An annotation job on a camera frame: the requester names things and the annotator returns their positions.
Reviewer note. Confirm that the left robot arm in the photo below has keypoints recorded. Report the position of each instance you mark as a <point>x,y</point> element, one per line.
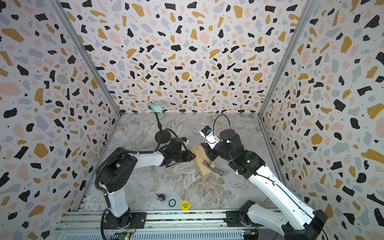
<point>113,174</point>

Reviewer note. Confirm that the wooden block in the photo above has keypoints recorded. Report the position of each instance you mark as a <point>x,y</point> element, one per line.
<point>201,158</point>

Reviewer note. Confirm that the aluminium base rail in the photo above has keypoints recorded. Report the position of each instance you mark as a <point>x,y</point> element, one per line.
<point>163,225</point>

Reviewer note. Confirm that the wooden handle claw hammer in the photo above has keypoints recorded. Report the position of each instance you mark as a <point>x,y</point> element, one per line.
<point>212,168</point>

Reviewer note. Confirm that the small dark clip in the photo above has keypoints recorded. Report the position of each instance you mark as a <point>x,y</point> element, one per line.
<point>161,197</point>

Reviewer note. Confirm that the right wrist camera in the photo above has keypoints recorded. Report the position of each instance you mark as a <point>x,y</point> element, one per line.
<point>209,136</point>

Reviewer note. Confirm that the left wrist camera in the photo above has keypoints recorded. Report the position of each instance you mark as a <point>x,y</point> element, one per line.
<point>185,140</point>

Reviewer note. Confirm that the black microphone stand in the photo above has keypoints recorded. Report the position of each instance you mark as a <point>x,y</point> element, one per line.
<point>161,136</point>

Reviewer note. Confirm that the yellow round sticker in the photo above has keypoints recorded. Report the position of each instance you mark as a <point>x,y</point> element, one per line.
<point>185,206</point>

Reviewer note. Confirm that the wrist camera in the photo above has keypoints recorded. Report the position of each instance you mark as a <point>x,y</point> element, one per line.
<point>185,140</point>
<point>209,136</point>

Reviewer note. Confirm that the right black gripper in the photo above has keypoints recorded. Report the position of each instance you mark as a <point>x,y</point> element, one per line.
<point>211,151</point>

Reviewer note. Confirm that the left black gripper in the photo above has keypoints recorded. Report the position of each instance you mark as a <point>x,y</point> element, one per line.
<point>190,156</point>

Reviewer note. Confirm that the green ring sticker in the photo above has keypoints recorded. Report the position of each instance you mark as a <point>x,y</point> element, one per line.
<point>172,203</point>

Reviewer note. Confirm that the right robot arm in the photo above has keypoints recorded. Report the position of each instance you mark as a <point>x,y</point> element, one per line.
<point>295,220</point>

